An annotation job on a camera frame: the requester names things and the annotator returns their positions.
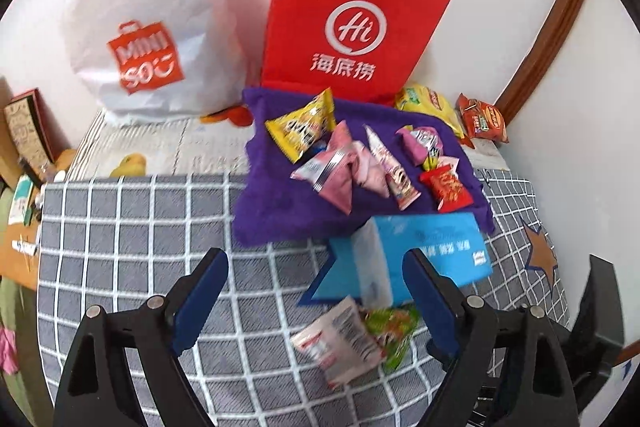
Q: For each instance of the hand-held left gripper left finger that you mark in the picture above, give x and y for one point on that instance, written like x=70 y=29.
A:
x=197 y=307

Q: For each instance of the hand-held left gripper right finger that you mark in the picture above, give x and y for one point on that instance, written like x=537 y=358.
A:
x=432 y=307

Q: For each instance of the green snack packet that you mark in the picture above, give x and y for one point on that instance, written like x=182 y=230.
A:
x=395 y=332

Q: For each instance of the blue paper bag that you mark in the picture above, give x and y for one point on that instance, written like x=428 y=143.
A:
x=430 y=242

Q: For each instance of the white red-banded snack packet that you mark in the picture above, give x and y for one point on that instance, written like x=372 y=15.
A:
x=340 y=342

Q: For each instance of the white pink tube snack packet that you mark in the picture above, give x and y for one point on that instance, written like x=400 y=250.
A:
x=395 y=177

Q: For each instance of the yellow snack packet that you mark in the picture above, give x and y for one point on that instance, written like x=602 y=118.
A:
x=300 y=127

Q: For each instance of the grey checked blanket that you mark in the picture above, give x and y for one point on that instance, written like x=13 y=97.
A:
x=150 y=227

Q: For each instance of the purple towel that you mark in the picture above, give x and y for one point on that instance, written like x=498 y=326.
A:
x=270 y=202

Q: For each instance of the pink candy bag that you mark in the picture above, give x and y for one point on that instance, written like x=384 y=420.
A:
x=420 y=144

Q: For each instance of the white printed bedsheet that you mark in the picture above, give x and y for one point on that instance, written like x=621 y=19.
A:
x=165 y=147

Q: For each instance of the olive green cloth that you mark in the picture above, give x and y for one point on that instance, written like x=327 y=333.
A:
x=20 y=347

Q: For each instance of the white tube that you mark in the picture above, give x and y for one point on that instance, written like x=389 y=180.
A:
x=25 y=247

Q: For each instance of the orange red snack packet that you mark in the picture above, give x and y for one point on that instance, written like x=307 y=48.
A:
x=482 y=119

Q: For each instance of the yellow snack bag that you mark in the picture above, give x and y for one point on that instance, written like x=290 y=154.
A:
x=430 y=104

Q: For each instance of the teal small box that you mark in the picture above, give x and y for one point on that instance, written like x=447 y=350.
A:
x=21 y=199

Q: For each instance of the patterned cardboard box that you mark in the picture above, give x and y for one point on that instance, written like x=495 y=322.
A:
x=27 y=127

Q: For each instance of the red paper bag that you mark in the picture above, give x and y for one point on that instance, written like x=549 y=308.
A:
x=350 y=32

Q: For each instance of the white plastic shopping bag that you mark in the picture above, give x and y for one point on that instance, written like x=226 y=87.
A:
x=150 y=7

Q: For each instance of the wooden bed frame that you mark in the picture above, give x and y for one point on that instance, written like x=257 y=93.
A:
x=550 y=27

